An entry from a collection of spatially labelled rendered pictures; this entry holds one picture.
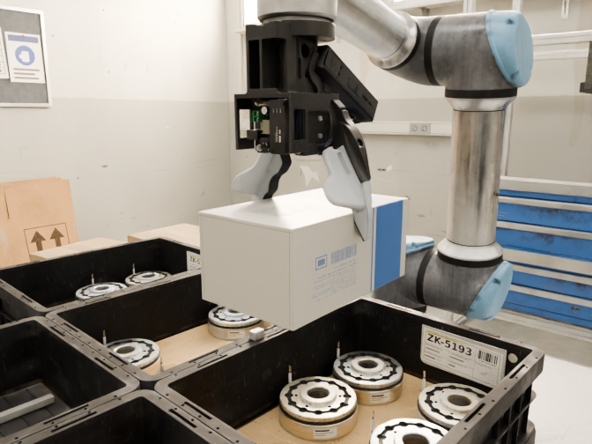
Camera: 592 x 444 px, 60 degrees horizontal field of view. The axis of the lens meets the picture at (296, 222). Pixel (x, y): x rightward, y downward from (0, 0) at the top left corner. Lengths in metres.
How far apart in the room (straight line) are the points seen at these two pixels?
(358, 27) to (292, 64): 0.33
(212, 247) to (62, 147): 3.41
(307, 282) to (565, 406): 0.75
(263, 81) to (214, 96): 4.18
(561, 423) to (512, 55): 0.63
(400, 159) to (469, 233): 2.76
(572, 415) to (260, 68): 0.84
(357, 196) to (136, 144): 3.73
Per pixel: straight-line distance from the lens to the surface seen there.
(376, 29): 0.82
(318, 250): 0.45
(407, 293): 1.03
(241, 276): 0.47
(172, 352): 0.91
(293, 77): 0.47
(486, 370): 0.77
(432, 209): 3.61
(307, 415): 0.67
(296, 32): 0.47
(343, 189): 0.47
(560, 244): 2.49
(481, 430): 0.58
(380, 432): 0.65
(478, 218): 0.94
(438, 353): 0.80
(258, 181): 0.55
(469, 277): 0.96
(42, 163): 3.82
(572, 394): 1.16
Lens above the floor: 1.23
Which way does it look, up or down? 12 degrees down
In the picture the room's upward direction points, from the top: straight up
